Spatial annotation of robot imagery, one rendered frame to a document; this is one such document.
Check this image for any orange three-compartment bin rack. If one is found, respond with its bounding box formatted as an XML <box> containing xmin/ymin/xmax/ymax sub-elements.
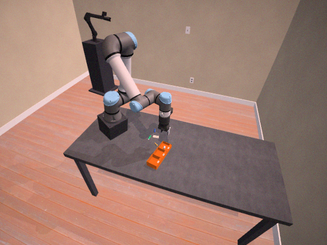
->
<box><xmin>147</xmin><ymin>141</ymin><xmax>172</xmax><ymax>170</ymax></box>

